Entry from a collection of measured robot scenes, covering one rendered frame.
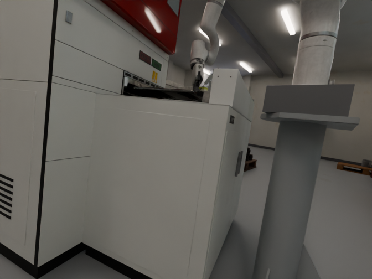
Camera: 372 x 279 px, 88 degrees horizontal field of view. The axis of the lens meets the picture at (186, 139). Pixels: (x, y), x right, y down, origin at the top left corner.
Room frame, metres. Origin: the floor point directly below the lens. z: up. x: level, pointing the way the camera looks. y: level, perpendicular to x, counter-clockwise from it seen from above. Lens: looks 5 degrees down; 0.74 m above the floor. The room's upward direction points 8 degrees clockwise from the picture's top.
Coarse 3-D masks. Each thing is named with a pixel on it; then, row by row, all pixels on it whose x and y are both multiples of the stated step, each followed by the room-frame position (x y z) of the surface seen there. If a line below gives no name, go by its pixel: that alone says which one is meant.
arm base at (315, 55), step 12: (324, 36) 0.71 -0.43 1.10; (300, 48) 0.76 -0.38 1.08; (312, 48) 0.72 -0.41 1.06; (324, 48) 0.71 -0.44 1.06; (300, 60) 0.75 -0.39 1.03; (312, 60) 0.72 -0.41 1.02; (324, 60) 0.71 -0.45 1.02; (300, 72) 0.75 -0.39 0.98; (312, 72) 0.72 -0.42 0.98; (324, 72) 0.71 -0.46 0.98; (300, 84) 0.71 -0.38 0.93; (312, 84) 0.69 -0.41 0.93; (324, 84) 0.72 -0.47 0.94
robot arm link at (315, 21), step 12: (300, 0) 0.74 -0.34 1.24; (312, 0) 0.71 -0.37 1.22; (324, 0) 0.69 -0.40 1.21; (336, 0) 0.68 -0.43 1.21; (300, 12) 0.77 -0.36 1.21; (312, 12) 0.72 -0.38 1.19; (324, 12) 0.70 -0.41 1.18; (336, 12) 0.70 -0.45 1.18; (312, 24) 0.73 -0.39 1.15; (324, 24) 0.71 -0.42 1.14; (336, 24) 0.71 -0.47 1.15; (300, 36) 0.78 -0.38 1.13; (312, 36) 0.73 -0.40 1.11; (336, 36) 0.72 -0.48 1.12
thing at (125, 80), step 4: (124, 76) 1.06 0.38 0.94; (124, 80) 1.06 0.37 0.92; (128, 80) 1.09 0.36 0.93; (132, 80) 1.12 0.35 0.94; (124, 84) 1.06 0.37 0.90; (132, 84) 1.13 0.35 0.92; (136, 84) 1.15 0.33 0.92; (140, 84) 1.18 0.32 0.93; (124, 88) 1.06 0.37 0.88; (124, 92) 1.06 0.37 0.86; (128, 92) 1.10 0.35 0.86; (132, 92) 1.13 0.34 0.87; (136, 96) 1.16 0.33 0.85; (140, 96) 1.20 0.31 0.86; (144, 96) 1.24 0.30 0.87
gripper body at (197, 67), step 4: (196, 64) 1.10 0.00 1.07; (200, 64) 1.10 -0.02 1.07; (192, 68) 1.15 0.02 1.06; (196, 68) 1.09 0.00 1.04; (200, 68) 1.09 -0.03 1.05; (192, 72) 1.14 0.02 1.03; (196, 72) 1.08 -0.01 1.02; (200, 72) 1.09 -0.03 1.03; (192, 76) 1.13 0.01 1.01; (196, 76) 1.07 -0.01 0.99; (200, 76) 1.12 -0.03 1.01; (192, 80) 1.12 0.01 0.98; (196, 80) 1.10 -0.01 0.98; (200, 80) 1.10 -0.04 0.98; (192, 84) 1.13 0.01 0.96; (200, 84) 1.13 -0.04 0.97
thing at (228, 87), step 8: (216, 72) 0.76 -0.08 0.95; (224, 72) 0.74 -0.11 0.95; (232, 72) 0.73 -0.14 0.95; (216, 80) 0.75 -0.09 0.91; (224, 80) 0.74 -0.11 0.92; (232, 80) 0.73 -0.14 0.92; (240, 80) 0.80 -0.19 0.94; (216, 88) 0.75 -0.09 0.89; (224, 88) 0.74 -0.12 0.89; (232, 88) 0.73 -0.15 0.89; (240, 88) 0.83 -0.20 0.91; (216, 96) 0.75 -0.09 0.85; (224, 96) 0.74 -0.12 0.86; (232, 96) 0.73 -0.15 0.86; (240, 96) 0.86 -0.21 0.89; (248, 96) 1.11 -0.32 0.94; (224, 104) 0.74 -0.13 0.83; (232, 104) 0.73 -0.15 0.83; (240, 104) 0.89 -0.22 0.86; (248, 104) 1.17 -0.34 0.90; (240, 112) 0.93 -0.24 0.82
